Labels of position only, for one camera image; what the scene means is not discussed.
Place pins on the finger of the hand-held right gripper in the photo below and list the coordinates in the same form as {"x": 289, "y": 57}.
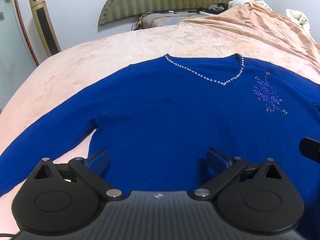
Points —
{"x": 311, "y": 150}

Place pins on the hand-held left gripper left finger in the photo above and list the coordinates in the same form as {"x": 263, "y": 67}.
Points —
{"x": 98, "y": 163}

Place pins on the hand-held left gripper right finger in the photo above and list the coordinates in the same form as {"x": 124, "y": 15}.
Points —
{"x": 216, "y": 163}

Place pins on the blue beaded sweater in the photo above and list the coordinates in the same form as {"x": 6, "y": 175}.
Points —
{"x": 162, "y": 110}

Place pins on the pink floral bed blanket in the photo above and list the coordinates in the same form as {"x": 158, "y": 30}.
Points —
{"x": 100, "y": 52}

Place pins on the cream crumpled quilt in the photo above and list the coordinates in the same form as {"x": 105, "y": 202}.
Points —
{"x": 298, "y": 15}

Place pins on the gold tower fan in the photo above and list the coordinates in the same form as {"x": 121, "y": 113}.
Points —
{"x": 45, "y": 25}

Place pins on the frosted glass sliding door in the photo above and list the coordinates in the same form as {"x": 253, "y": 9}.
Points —
{"x": 10, "y": 42}

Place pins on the brown grey pillow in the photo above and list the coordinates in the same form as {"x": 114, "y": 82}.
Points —
{"x": 160, "y": 20}

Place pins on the black cloth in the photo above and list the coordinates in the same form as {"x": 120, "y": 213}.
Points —
{"x": 215, "y": 7}

